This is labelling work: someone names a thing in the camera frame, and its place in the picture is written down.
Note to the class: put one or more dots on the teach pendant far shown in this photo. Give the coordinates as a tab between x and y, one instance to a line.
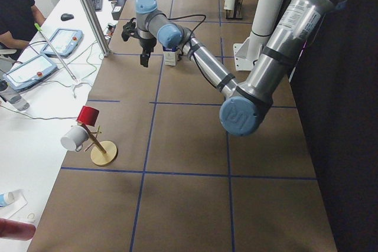
65	41

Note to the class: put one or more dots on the person in black shirt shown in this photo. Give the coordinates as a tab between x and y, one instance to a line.
18	19

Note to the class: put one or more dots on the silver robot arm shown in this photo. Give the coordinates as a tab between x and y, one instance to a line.
151	26
243	112

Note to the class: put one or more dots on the dark red bottle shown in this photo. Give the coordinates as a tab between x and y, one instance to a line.
14	230

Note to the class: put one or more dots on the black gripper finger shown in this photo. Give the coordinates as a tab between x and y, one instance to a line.
145	56

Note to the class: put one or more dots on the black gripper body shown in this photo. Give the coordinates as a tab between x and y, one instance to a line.
146	44

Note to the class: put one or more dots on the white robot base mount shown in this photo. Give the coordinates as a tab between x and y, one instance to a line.
247	53

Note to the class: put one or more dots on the black wire cup rack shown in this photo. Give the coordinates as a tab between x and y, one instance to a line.
237	12

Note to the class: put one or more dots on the wooden mug tree stand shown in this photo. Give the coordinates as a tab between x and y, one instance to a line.
102	153

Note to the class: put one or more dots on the teach pendant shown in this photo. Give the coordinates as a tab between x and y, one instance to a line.
30	73
65	41

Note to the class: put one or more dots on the red mug on stand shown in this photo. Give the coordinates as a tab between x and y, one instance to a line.
88	116

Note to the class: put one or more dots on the aluminium frame post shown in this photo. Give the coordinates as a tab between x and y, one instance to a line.
95	26

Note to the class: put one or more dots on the white ribbed paper cup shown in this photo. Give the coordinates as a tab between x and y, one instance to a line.
229	5

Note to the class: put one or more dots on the black computer mouse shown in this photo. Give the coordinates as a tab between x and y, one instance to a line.
66	17

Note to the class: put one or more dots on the white mug on stand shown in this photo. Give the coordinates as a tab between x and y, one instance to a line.
73	140

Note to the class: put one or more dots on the teach pendant near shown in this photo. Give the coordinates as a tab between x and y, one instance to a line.
30	73

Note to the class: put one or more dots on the black box with label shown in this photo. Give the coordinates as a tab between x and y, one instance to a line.
117	7

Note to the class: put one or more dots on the blue white milk carton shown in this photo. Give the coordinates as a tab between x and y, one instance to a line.
170	56

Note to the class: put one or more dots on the silver rod green tip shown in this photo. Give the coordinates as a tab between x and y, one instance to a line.
56	53

